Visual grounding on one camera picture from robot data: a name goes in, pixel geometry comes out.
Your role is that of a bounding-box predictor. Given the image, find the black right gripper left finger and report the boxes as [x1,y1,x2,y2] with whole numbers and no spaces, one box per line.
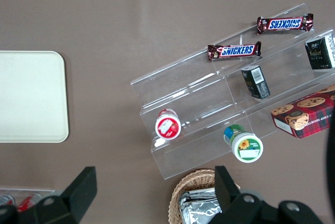
[0,166,98,224]

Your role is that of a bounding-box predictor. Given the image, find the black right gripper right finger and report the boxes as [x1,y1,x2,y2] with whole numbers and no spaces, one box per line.
[208,165,324,224]

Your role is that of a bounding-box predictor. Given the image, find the woven wicker basket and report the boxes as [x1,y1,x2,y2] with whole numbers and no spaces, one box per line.
[168,169,241,224]

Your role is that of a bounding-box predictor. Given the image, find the cream rectangular tray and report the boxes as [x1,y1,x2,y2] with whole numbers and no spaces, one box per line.
[0,50,70,143]

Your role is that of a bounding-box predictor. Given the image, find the red soda can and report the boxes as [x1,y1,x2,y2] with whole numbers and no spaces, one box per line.
[16,193,43,213]
[0,194,16,207]

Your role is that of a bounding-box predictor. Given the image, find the foil wrapped food pack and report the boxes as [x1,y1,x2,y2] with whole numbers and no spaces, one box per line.
[178,187,223,224]

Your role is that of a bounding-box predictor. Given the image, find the clear acrylic can holder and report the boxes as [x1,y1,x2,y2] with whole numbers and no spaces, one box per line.
[0,187,56,201]

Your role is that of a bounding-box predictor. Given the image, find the green lid sunflower cup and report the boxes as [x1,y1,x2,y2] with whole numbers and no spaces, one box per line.
[223,124,264,163]

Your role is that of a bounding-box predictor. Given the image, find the red lid yogurt cup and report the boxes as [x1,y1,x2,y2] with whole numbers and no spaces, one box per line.
[154,108,182,141]

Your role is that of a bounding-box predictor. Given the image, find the red plaid cookie box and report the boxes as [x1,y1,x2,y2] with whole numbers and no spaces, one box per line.
[270,84,335,140]

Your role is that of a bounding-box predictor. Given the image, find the clear acrylic tiered shelf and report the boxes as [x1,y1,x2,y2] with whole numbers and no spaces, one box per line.
[130,3,335,181]

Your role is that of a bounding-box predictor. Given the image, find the black drink carton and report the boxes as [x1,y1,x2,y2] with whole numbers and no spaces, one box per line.
[305,33,335,71]
[240,64,271,100]

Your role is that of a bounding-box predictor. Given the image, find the Snickers chocolate bar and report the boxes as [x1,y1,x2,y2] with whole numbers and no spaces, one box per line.
[256,13,315,36]
[207,41,262,61]

